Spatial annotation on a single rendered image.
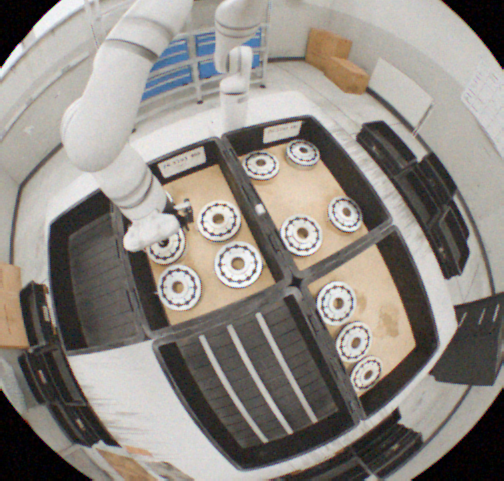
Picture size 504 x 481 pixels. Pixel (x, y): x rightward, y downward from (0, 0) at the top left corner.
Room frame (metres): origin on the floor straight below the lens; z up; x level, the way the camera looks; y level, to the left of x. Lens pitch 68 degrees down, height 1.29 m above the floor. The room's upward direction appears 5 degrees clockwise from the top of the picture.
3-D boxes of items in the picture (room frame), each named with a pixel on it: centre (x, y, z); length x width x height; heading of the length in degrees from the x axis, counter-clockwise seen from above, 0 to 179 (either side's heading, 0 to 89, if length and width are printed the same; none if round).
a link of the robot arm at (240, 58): (0.60, 0.09, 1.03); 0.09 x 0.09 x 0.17; 13
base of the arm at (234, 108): (0.60, 0.10, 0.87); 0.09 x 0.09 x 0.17; 27
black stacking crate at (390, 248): (-0.05, -0.32, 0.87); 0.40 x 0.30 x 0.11; 29
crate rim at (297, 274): (0.30, -0.12, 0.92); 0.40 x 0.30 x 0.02; 29
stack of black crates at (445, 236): (0.33, -1.33, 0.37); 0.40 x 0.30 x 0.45; 33
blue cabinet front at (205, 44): (2.23, 0.38, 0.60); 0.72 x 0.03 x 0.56; 123
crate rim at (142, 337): (0.00, 0.40, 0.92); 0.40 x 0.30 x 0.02; 29
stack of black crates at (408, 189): (0.67, -1.11, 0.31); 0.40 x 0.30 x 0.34; 33
